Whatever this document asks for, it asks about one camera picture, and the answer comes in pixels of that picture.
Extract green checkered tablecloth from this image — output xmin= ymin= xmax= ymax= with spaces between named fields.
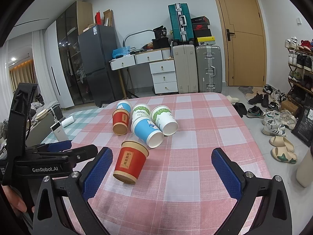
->
xmin=41 ymin=107 xmax=106 ymax=144

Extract glass door cabinet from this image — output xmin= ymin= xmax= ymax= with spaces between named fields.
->
xmin=56 ymin=1 xmax=93 ymax=105

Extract blue paper cup near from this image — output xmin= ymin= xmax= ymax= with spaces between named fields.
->
xmin=131 ymin=116 xmax=164 ymax=149

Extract green paper cup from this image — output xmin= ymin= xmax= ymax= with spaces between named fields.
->
xmin=151 ymin=105 xmax=178 ymax=136
xmin=132 ymin=103 xmax=151 ymax=121

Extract beige slipper pair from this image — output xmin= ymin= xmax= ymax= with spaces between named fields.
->
xmin=270 ymin=136 xmax=298 ymax=164

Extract white drawer desk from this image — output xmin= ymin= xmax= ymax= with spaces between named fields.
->
xmin=110 ymin=48 xmax=178 ymax=94

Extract stacked shoe boxes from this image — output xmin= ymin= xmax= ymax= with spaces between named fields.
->
xmin=191 ymin=16 xmax=215 ymax=46

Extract dark grey refrigerator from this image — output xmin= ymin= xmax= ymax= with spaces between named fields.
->
xmin=78 ymin=24 xmax=124 ymax=107

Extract shoe rack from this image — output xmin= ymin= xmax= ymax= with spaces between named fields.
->
xmin=284 ymin=36 xmax=312 ymax=107

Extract green paper cup right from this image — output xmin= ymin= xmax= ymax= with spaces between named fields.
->
xmin=151 ymin=105 xmax=178 ymax=136

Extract person's left hand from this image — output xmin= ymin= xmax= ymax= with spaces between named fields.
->
xmin=2 ymin=186 xmax=27 ymax=216

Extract white power bank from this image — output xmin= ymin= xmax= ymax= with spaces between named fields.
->
xmin=50 ymin=121 xmax=68 ymax=142

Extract black sneaker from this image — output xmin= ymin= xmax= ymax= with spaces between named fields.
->
xmin=246 ymin=106 xmax=266 ymax=118

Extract red paper cup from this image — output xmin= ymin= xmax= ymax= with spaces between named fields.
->
xmin=113 ymin=141 xmax=149 ymax=185
xmin=112 ymin=109 xmax=130 ymax=136

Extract wooden door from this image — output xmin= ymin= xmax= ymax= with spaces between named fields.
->
xmin=215 ymin=0 xmax=267 ymax=87

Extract blue paper cup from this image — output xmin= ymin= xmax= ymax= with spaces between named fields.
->
xmin=131 ymin=116 xmax=164 ymax=149
xmin=116 ymin=100 xmax=132 ymax=114

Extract white sneaker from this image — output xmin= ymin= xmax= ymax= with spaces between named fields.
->
xmin=262 ymin=123 xmax=286 ymax=137

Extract silver suitcase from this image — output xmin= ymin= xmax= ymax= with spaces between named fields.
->
xmin=195 ymin=45 xmax=222 ymax=93

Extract beige suitcase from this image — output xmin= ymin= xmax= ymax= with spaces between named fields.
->
xmin=172 ymin=45 xmax=198 ymax=94

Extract blue paper cup far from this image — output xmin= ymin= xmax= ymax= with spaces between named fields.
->
xmin=116 ymin=100 xmax=132 ymax=114

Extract pink checkered tablecloth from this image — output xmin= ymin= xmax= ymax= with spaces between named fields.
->
xmin=52 ymin=92 xmax=272 ymax=235

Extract teal suitcase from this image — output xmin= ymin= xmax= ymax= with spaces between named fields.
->
xmin=168 ymin=3 xmax=194 ymax=45

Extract blue plastic bag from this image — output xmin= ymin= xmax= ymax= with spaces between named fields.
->
xmin=112 ymin=46 xmax=130 ymax=59

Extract green paper cup left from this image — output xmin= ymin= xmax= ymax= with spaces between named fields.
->
xmin=132 ymin=103 xmax=151 ymax=121

